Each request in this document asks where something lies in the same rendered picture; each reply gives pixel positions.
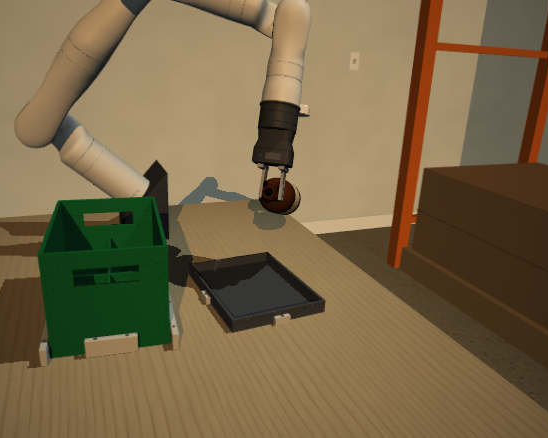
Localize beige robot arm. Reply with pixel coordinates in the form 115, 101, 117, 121
14, 0, 311, 198

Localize dark brown bottle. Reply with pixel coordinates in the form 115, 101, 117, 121
259, 178, 301, 215

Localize green plastic crate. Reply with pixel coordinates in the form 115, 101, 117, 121
38, 196, 171, 358

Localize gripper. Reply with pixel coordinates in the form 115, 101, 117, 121
252, 75, 310, 201

